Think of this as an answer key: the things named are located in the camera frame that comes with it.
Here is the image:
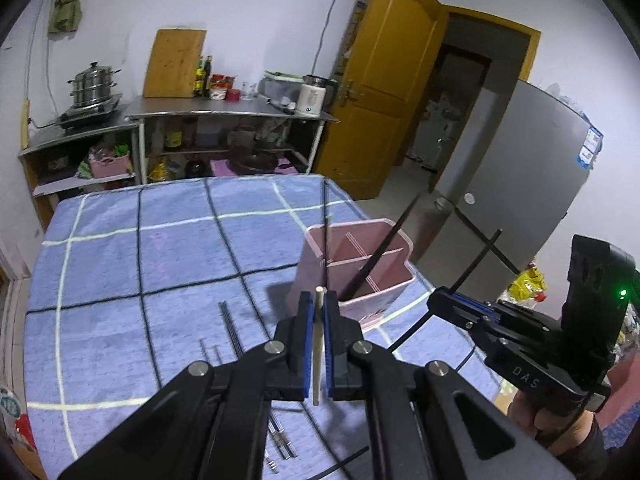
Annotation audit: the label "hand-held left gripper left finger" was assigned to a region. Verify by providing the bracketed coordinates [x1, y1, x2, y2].
[57, 291, 316, 480]

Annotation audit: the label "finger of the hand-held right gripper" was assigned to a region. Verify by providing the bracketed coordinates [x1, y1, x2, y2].
[427, 290, 496, 335]
[440, 286, 501, 312]

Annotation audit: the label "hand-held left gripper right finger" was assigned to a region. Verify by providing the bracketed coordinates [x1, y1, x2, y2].
[322, 291, 577, 480]

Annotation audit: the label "light wooden chopstick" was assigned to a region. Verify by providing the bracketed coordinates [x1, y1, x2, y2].
[312, 286, 326, 407]

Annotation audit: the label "black chopstick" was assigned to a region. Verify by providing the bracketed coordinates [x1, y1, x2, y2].
[389, 230, 504, 356]
[322, 179, 332, 267]
[342, 193, 422, 300]

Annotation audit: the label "row of black chopsticks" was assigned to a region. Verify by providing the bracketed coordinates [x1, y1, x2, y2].
[199, 300, 301, 474]

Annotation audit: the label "pink plastic utensil basket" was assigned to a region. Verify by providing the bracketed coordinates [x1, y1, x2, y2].
[286, 218, 416, 332]

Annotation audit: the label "person's right hand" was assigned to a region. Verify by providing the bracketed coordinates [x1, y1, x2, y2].
[507, 389, 601, 456]

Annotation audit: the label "yellow snack bags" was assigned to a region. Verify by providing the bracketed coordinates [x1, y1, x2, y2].
[506, 264, 549, 307]

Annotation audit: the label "grey refrigerator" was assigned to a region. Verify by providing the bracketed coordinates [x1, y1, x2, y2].
[432, 78, 605, 302]

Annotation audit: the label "blue checked blanket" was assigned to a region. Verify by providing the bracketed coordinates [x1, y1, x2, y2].
[24, 174, 501, 480]

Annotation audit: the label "blue refrigerator sticker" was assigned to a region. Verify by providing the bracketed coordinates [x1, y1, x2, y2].
[576, 124, 605, 169]

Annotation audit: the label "dark iron wok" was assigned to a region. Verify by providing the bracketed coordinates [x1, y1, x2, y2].
[227, 130, 282, 175]

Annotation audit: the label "yellow plastic bag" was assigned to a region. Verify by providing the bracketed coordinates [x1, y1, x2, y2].
[149, 156, 177, 182]

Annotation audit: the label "yellow wooden door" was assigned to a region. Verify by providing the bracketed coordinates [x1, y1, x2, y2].
[312, 0, 449, 202]

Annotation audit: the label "white electric kettle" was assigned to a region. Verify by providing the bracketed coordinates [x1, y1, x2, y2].
[294, 74, 338, 119]

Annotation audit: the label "steel kitchen counter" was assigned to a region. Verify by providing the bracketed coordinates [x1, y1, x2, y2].
[124, 95, 340, 182]

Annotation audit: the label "grey plastic food container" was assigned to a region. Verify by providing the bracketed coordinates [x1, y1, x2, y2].
[262, 70, 306, 107]

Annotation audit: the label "small pink storage basket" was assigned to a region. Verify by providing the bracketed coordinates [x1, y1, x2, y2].
[88, 154, 134, 179]

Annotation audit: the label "red lidded jars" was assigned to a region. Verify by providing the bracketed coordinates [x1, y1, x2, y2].
[208, 73, 242, 103]

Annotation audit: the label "dark sauce bottles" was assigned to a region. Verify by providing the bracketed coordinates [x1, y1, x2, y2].
[193, 54, 214, 99]

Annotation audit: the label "steel stove cabinet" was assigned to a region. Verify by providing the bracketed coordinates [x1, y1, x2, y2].
[18, 122, 142, 232]

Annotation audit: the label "white green packet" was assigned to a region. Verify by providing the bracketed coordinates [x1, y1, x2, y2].
[0, 387, 32, 443]

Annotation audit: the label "wooden cutting board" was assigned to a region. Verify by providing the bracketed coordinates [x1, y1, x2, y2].
[142, 28, 208, 99]

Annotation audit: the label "steel steamer pot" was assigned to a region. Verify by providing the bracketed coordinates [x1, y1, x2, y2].
[67, 61, 122, 109]

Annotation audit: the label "wooden rolling pin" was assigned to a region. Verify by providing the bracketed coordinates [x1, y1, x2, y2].
[19, 99, 31, 151]

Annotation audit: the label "black wall cable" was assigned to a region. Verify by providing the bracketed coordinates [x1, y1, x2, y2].
[311, 0, 352, 75]

